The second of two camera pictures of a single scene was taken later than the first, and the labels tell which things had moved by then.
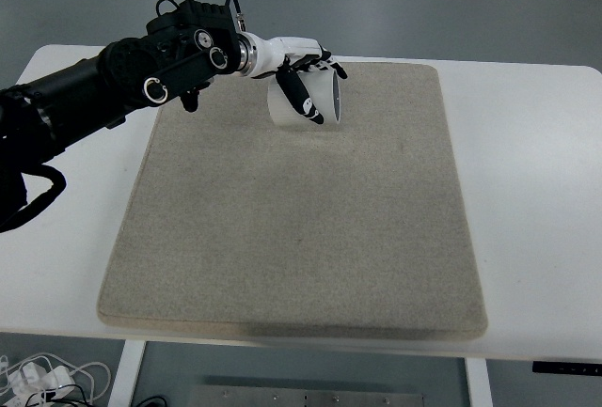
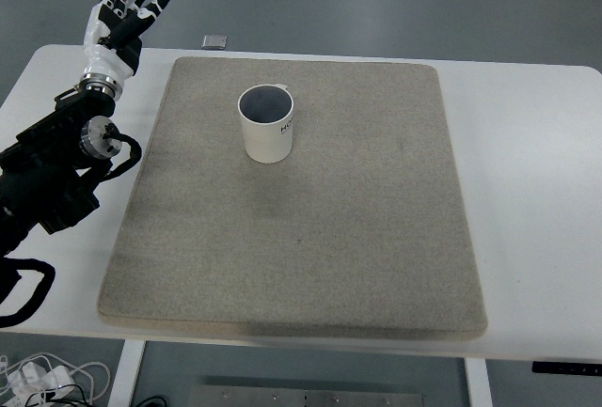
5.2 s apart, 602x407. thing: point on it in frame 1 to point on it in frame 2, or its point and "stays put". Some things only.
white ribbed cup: [324, 91] to [267, 112]
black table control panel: [566, 367] stays put
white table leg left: [126, 373] stays put
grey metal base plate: [307, 395] stays put
